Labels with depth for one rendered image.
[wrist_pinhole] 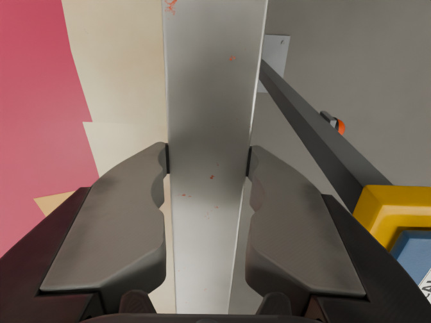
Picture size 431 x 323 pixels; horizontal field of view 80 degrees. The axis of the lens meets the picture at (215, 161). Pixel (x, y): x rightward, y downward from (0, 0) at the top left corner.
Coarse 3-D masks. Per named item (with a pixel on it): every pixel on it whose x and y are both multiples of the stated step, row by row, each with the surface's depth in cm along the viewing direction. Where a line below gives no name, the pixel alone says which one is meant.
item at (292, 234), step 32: (256, 160) 12; (256, 192) 10; (288, 192) 9; (320, 192) 9; (256, 224) 8; (288, 224) 8; (320, 224) 8; (256, 256) 7; (288, 256) 7; (320, 256) 7; (256, 288) 7; (288, 288) 7; (320, 288) 6; (352, 288) 6
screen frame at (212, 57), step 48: (192, 0) 9; (240, 0) 9; (192, 48) 10; (240, 48) 10; (192, 96) 11; (240, 96) 11; (192, 144) 12; (240, 144) 12; (192, 192) 13; (240, 192) 13; (192, 240) 15; (192, 288) 17
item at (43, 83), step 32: (0, 0) 12; (32, 0) 12; (0, 32) 12; (32, 32) 13; (64, 32) 13; (0, 64) 13; (32, 64) 13; (64, 64) 13; (0, 96) 14; (32, 96) 14; (64, 96) 14
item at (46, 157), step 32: (0, 128) 15; (32, 128) 15; (64, 128) 15; (0, 160) 16; (32, 160) 16; (64, 160) 16; (0, 192) 17; (32, 192) 17; (64, 192) 17; (0, 224) 19; (32, 224) 19; (0, 256) 20
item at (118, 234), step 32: (128, 160) 11; (160, 160) 12; (96, 192) 9; (128, 192) 9; (160, 192) 10; (96, 224) 7; (128, 224) 7; (160, 224) 8; (64, 256) 6; (96, 256) 6; (128, 256) 6; (160, 256) 7; (64, 288) 6; (96, 288) 6; (128, 288) 7
